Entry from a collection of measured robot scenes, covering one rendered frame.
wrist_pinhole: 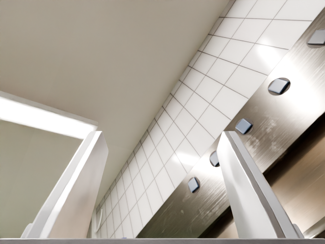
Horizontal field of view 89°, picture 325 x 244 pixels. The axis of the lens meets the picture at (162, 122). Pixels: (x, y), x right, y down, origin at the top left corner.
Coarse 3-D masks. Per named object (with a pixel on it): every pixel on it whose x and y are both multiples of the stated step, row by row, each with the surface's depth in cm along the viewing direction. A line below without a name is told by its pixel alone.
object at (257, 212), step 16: (224, 144) 10; (240, 144) 9; (224, 160) 10; (240, 160) 8; (224, 176) 10; (240, 176) 8; (256, 176) 7; (240, 192) 8; (256, 192) 7; (272, 192) 7; (240, 208) 8; (256, 208) 7; (272, 208) 6; (240, 224) 8; (256, 224) 7; (272, 224) 6; (288, 224) 6
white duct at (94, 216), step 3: (93, 210) 141; (93, 213) 138; (93, 216) 136; (93, 219) 135; (93, 222) 133; (93, 225) 131; (93, 231) 127; (93, 234) 126; (96, 234) 126; (93, 237) 124; (96, 237) 124
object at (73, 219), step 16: (96, 144) 9; (80, 160) 8; (96, 160) 9; (64, 176) 7; (80, 176) 8; (96, 176) 9; (64, 192) 7; (80, 192) 8; (96, 192) 9; (48, 208) 6; (64, 208) 6; (80, 208) 8; (32, 224) 6; (48, 224) 6; (64, 224) 6; (80, 224) 8
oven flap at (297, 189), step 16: (320, 128) 46; (304, 144) 47; (320, 144) 44; (288, 160) 49; (304, 160) 45; (320, 160) 42; (272, 176) 51; (288, 176) 47; (304, 176) 44; (320, 176) 41; (288, 192) 45; (304, 192) 42; (320, 192) 39; (288, 208) 43; (304, 208) 40; (320, 208) 38; (224, 224) 57; (304, 224) 39; (320, 224) 35
